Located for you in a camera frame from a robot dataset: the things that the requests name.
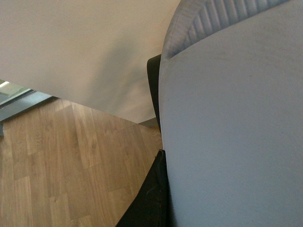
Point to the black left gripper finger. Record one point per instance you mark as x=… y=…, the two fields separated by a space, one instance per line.
x=152 y=206

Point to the black metal shoe rack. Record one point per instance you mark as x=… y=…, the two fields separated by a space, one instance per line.
x=153 y=69

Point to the light blue slipper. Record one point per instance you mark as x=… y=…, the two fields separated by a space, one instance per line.
x=231 y=113

